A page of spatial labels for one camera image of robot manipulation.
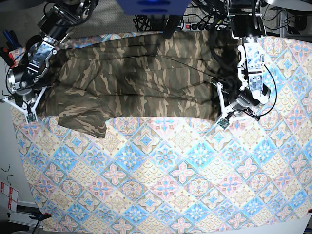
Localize black post under mount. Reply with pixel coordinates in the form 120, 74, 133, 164
162, 15, 182, 39

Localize tangled black cables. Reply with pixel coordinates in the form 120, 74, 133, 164
133, 15, 153, 33

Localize power strip with red switch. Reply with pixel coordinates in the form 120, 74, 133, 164
176, 20, 230, 32

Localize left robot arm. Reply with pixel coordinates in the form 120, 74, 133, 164
209, 0, 271, 117

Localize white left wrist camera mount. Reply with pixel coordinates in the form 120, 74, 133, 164
212, 79, 248, 130

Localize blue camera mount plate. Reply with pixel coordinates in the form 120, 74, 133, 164
117, 0, 191, 15

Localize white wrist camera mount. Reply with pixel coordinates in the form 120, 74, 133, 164
0, 87, 47, 123
212, 79, 248, 130

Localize patterned tile tablecloth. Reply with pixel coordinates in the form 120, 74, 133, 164
11, 36, 312, 234

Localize blue handled clamp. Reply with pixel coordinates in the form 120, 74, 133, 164
3, 30, 22, 50

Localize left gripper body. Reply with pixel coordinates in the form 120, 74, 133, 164
228, 91, 254, 111

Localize black orange clamp bottom left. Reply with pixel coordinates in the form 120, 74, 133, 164
29, 212, 51, 231

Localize red white label tag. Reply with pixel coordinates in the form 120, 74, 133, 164
0, 181, 19, 213

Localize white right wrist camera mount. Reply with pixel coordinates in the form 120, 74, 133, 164
0, 87, 47, 123

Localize camouflage T-shirt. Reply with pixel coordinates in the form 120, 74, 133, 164
39, 31, 237, 138

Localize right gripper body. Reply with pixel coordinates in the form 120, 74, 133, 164
13, 89, 40, 109

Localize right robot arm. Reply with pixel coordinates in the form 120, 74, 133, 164
1, 0, 98, 122

